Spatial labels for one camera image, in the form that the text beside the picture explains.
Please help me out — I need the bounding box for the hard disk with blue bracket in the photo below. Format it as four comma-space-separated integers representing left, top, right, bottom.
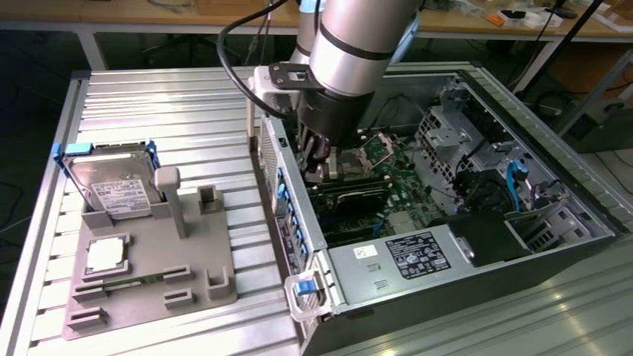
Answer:
52, 139, 164, 223

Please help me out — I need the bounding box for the green RAM stick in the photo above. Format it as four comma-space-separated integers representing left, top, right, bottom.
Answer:
103, 272, 170, 292

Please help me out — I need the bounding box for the green Dell motherboard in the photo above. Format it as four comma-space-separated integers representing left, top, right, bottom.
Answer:
296, 129, 441, 249

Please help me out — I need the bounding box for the silver chipset heatsink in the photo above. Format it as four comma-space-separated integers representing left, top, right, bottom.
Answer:
388, 214, 421, 233

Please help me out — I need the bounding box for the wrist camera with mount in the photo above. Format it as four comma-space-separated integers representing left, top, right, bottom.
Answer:
251, 62, 325, 116

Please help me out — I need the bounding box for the grey printed parts rack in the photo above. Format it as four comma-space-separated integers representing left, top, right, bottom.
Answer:
62, 166, 242, 344

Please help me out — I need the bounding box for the Nvidia graphics card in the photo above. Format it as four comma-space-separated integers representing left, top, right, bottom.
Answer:
307, 177, 396, 220

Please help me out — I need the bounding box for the silver CPU chip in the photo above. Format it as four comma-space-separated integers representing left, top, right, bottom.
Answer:
87, 239, 128, 277

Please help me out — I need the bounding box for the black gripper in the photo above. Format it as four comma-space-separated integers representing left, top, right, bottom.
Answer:
295, 88, 377, 148

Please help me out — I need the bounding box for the white box with black insert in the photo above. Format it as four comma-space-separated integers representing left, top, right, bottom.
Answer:
497, 9, 565, 29

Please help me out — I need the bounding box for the black plastic shroud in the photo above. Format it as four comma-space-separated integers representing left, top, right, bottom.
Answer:
429, 213, 539, 268

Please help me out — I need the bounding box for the black stand pole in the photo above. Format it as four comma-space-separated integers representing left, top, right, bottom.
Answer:
512, 0, 604, 93

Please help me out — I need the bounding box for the clear case handle blue latch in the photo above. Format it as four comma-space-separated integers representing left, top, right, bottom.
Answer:
284, 270, 331, 322

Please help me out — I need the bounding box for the perforated metal disk bay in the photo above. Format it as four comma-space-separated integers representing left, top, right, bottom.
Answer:
415, 105, 520, 171

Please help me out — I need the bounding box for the black open PC case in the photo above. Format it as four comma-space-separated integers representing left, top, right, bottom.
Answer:
250, 68, 629, 356

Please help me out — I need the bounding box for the metal socket cover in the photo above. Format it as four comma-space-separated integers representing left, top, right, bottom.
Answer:
360, 132, 401, 164

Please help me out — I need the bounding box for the slotted metal disk bay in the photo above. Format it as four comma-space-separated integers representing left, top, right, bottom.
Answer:
507, 202, 617, 253

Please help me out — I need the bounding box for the blue wire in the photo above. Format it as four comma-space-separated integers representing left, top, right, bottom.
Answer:
507, 157, 531, 214

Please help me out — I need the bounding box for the dark grey equipment box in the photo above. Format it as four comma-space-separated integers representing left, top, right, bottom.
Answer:
563, 103, 633, 153

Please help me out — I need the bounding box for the grey power supply unit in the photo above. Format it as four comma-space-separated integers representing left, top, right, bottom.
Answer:
328, 226, 479, 309

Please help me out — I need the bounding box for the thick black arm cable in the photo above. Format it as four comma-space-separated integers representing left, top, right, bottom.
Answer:
216, 0, 301, 122

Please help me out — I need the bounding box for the wooden desk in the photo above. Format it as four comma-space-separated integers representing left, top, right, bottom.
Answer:
0, 0, 633, 93

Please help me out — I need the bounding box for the black wire bundle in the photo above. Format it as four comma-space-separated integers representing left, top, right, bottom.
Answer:
452, 168, 513, 216

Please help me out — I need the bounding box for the CPU socket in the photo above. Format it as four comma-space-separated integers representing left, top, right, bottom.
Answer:
340, 150, 371, 175

